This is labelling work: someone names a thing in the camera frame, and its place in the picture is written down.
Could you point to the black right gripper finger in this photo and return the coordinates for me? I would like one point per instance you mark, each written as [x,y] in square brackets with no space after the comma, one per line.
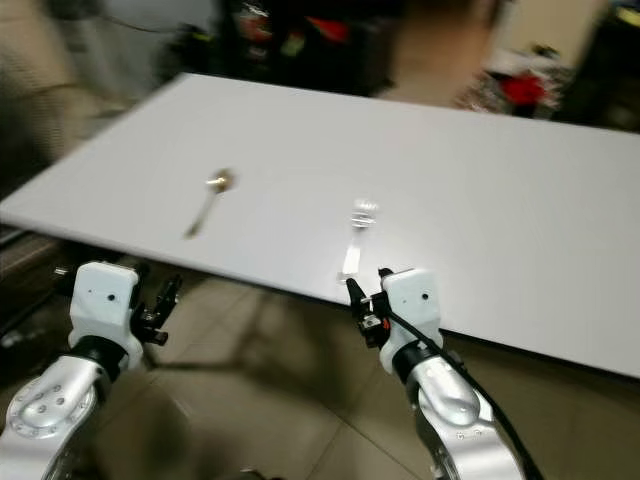
[385,281]
[356,296]

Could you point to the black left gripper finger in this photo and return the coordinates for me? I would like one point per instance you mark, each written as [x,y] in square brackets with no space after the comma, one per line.
[166,294]
[65,280]

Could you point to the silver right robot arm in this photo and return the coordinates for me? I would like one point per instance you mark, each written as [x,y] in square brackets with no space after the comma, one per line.
[450,410]

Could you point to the golden metal spoon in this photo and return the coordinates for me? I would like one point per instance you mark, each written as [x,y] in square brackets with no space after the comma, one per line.
[213,200]

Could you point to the beige upholstered chair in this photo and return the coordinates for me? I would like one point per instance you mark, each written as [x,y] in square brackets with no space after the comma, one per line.
[40,90]

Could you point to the red object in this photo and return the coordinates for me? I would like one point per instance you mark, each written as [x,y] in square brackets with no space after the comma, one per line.
[525,90]

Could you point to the dark cluttered shelf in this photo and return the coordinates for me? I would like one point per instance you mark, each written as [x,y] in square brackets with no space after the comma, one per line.
[290,45]

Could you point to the black furniture piece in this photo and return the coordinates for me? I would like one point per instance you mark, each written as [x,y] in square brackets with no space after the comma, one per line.
[600,70]

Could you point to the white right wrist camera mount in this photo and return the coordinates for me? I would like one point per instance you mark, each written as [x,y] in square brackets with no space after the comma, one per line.
[415,300]

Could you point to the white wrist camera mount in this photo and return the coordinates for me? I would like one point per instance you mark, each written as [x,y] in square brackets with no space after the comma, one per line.
[105,300]
[415,300]

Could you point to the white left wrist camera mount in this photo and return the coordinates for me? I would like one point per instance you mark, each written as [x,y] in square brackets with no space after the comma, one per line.
[105,300]

